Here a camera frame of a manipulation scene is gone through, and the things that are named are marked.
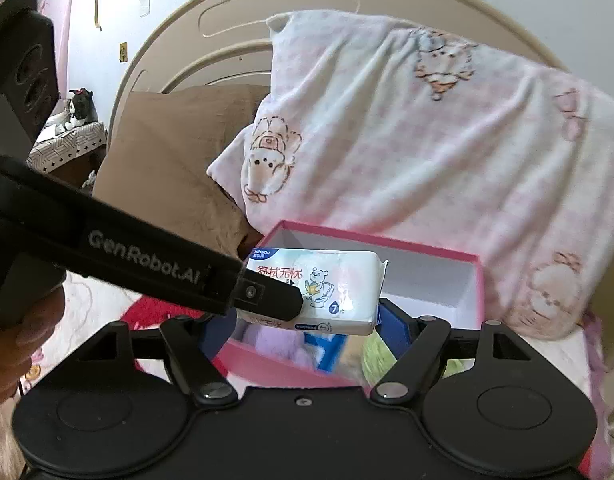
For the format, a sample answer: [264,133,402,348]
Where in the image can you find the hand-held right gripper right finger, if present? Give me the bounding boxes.
[369,297,555,406]

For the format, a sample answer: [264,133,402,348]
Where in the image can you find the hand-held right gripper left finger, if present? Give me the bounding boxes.
[82,311,240,408]

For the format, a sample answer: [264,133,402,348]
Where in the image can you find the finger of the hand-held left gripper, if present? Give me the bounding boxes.
[229,265,306,323]

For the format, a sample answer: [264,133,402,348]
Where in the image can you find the pink cardboard box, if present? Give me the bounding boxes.
[212,220,486,392]

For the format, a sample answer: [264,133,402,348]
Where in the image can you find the white tissue pack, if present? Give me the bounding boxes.
[239,246,390,337]

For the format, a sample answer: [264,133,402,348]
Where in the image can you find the person's left hand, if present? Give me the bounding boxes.
[0,290,68,412]

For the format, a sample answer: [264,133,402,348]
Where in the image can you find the green yarn ball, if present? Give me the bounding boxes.
[362,332,468,387]

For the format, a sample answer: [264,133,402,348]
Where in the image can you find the purple soft item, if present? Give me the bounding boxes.
[244,325,314,370]

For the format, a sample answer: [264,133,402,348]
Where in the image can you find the blue packet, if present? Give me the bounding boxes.
[303,332,348,374]

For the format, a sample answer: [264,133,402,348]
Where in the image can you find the white blanket with red bear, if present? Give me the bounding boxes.
[17,272,238,401]

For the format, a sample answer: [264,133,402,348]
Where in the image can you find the nightstand with patterned cloth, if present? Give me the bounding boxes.
[26,120,109,191]

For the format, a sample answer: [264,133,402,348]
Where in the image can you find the brown pillow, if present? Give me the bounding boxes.
[93,83,272,281]

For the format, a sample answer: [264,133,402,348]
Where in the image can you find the black and white plush dog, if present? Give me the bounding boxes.
[56,87,98,134]

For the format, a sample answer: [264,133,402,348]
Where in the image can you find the pink checked blanket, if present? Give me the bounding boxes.
[207,10,614,343]

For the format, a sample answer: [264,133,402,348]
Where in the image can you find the purple cloth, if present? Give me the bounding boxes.
[581,310,614,478]

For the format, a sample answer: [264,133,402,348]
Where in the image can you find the beige bed headboard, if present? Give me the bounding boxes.
[107,0,570,111]

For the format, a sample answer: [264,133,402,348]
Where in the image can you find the pink wall hanging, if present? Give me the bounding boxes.
[38,0,78,92]

